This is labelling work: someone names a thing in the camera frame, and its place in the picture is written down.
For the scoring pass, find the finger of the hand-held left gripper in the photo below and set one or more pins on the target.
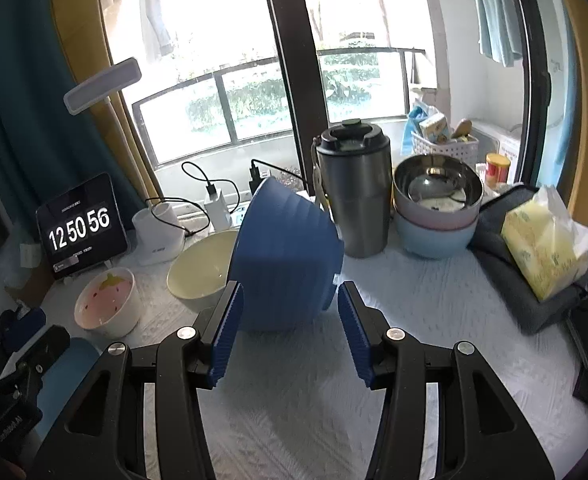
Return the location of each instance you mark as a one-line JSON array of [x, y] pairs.
[[24, 322]]

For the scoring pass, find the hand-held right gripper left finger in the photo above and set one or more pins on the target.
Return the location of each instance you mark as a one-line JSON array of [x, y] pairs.
[[226, 330]]

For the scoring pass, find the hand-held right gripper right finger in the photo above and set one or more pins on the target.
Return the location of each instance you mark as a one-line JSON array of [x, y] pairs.
[[353, 330]]

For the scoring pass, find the light blue plate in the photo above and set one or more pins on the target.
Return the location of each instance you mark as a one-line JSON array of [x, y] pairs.
[[81, 360]]

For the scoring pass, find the pink strawberry bowl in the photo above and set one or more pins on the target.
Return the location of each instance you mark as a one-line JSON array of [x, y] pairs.
[[106, 305]]

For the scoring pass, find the dark blue bowl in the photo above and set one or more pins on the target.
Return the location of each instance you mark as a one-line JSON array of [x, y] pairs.
[[284, 250]]

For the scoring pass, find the cardboard box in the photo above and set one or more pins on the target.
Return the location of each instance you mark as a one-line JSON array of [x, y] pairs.
[[26, 287]]

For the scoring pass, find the pale yellow bowl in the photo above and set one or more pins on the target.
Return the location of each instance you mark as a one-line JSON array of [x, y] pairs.
[[199, 270]]

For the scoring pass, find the clear plastic bag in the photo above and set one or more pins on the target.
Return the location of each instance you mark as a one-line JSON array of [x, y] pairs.
[[11, 252]]

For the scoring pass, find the white tablecloth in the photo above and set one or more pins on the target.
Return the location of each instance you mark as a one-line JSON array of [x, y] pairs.
[[448, 360]]

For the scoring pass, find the tablet showing clock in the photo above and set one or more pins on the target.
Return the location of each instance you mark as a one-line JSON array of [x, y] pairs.
[[81, 232]]

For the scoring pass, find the white power strip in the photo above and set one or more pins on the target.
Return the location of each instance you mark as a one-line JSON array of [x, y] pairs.
[[239, 216]]

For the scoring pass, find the light blue bowl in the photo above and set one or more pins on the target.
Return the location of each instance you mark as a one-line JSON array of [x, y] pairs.
[[433, 242]]

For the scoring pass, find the white charger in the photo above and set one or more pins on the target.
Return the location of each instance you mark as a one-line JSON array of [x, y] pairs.
[[218, 210]]

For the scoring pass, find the steel tumbler with black lid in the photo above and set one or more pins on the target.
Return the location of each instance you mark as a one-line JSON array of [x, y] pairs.
[[358, 200]]

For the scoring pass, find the black charger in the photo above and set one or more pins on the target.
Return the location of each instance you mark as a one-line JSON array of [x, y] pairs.
[[257, 180]]

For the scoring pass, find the grey pouch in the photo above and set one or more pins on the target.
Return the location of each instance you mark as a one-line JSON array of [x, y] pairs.
[[508, 280]]

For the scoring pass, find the white basket with packets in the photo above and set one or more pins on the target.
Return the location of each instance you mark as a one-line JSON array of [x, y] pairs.
[[443, 142]]

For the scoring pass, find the yellow tissue pack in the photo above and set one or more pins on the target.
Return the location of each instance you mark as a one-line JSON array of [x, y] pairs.
[[543, 245]]

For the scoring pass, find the teal curtain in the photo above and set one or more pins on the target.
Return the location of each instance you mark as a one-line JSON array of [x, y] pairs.
[[34, 110]]

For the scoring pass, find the yellow canister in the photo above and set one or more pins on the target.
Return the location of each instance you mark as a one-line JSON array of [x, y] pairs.
[[497, 170]]

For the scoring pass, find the white appliance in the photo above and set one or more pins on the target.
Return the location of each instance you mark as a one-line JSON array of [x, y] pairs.
[[503, 145]]

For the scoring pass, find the white desk lamp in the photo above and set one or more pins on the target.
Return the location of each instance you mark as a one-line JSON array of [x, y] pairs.
[[101, 85]]

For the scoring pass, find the black balcony railing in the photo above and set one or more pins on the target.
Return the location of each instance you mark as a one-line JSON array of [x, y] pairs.
[[284, 62]]

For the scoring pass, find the hanging white garment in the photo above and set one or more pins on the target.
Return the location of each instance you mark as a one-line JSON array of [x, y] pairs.
[[154, 10]]

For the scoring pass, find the hanging light blue towel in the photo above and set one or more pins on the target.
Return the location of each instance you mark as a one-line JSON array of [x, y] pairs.
[[496, 15]]

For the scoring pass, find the black sliding door frame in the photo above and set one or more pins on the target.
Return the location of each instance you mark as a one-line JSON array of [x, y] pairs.
[[294, 60]]

